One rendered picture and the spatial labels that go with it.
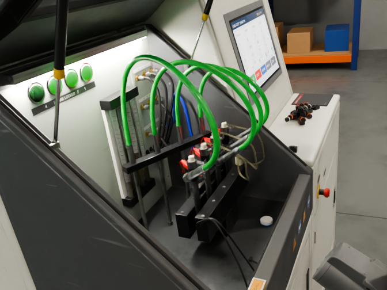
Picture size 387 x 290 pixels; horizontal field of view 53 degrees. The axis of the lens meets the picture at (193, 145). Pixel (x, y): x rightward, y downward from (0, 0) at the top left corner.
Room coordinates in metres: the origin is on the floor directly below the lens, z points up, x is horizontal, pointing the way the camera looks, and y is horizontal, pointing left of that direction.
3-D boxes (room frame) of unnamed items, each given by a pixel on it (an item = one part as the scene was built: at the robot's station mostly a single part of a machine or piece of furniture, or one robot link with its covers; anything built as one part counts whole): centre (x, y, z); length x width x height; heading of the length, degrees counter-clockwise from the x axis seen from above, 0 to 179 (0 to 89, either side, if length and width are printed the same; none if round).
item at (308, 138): (1.48, -0.46, 0.97); 0.70 x 0.22 x 0.03; 151
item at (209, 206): (1.04, -0.05, 0.91); 0.34 x 0.10 x 0.15; 151
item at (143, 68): (1.28, 0.12, 1.20); 0.13 x 0.03 x 0.31; 151
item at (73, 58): (1.06, 0.24, 1.43); 0.54 x 0.03 x 0.02; 151
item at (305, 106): (1.51, -0.47, 1.01); 0.23 x 0.11 x 0.06; 151
